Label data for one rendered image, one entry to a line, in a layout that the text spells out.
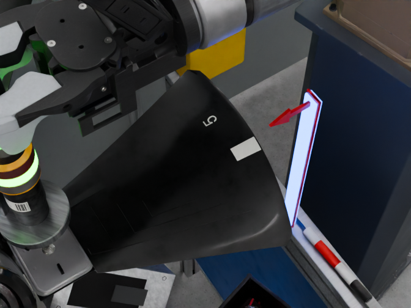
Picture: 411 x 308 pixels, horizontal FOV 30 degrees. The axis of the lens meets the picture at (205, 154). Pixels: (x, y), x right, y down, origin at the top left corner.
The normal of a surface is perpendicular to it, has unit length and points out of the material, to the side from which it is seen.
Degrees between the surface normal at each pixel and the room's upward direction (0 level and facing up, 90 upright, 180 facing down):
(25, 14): 1
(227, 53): 90
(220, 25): 80
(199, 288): 0
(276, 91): 0
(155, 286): 50
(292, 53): 90
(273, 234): 30
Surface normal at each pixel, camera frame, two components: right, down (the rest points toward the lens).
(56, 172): 0.54, 0.72
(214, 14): 0.48, 0.39
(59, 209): 0.00, -0.52
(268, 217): 0.32, -0.22
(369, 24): -0.69, 0.62
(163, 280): 0.42, 0.22
